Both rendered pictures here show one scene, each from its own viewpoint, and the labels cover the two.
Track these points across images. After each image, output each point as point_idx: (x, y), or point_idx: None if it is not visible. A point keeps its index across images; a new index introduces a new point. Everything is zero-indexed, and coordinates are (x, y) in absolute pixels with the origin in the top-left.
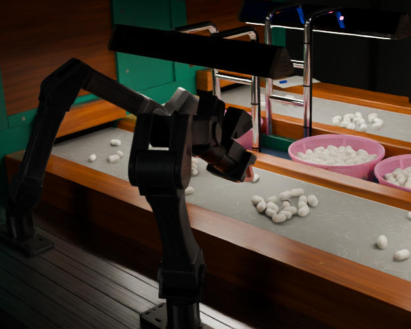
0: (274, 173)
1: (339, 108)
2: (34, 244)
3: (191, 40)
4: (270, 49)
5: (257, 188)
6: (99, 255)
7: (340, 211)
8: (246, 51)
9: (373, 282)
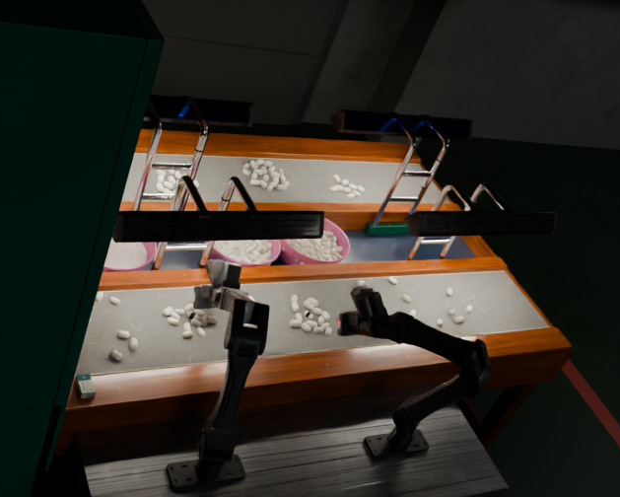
0: (242, 284)
1: None
2: (231, 467)
3: (233, 218)
4: (315, 216)
5: None
6: (270, 437)
7: (329, 301)
8: (295, 221)
9: None
